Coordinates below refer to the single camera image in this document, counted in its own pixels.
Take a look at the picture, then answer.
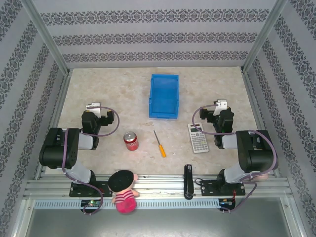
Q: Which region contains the blue plastic bin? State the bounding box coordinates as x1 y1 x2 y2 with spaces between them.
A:
148 74 181 120

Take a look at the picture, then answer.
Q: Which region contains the red soda can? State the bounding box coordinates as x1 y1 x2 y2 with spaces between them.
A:
123 131 140 152

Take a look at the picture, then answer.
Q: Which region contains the plush doll pink striped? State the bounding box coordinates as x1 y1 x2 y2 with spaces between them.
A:
108 169 140 214

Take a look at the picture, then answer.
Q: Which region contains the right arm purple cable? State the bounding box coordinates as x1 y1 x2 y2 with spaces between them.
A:
192 104 278 214

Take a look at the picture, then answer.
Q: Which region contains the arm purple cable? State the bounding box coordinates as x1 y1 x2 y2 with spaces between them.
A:
192 104 278 214
61 106 121 216

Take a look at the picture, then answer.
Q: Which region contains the slotted grey cable duct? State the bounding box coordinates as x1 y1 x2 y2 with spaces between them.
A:
34 198 221 209

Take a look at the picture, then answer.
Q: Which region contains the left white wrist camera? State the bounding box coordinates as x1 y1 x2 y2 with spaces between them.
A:
85 101 102 118

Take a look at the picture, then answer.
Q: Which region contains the white calculator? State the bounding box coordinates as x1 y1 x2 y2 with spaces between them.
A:
187 122 210 154

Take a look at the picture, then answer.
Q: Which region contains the black stapler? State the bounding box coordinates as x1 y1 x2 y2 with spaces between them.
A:
184 164 196 200

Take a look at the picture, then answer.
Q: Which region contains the orange handle screwdriver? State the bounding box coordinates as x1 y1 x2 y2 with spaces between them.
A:
153 130 167 158

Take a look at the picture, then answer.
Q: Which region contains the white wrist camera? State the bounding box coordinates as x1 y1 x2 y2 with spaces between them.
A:
85 101 102 118
213 98 228 117

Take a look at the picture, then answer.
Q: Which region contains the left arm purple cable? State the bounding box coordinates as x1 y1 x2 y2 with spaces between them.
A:
61 106 121 216

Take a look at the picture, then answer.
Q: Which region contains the aluminium frame post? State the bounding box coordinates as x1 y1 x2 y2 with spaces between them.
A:
20 0 72 76
241 0 289 73

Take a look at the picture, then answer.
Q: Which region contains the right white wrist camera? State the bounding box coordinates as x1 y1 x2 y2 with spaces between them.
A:
213 98 228 117

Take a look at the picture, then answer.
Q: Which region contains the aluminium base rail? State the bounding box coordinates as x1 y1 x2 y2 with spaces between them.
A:
23 173 294 198

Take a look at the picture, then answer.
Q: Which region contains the aluminium side rail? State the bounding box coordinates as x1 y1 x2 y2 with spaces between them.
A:
34 71 73 180
241 70 281 177

